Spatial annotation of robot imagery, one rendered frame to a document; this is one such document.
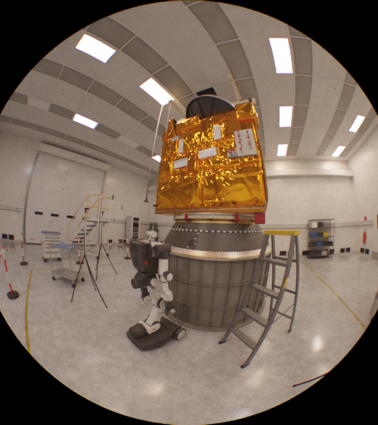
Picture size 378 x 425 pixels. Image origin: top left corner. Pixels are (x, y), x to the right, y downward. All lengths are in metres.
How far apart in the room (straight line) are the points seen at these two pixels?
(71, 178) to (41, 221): 2.90
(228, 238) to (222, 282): 0.59
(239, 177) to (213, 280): 1.42
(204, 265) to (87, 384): 2.02
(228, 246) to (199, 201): 0.80
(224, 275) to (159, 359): 1.35
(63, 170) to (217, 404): 9.25
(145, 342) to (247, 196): 2.20
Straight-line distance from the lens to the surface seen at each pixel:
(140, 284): 1.40
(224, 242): 1.78
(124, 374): 1.76
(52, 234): 5.18
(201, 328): 2.21
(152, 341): 1.81
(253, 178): 1.87
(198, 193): 2.07
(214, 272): 1.75
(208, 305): 1.98
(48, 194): 8.32
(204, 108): 3.36
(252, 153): 2.01
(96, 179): 8.96
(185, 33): 3.74
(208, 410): 1.59
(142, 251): 1.26
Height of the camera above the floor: 1.55
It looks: 6 degrees up
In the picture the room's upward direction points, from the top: 2 degrees clockwise
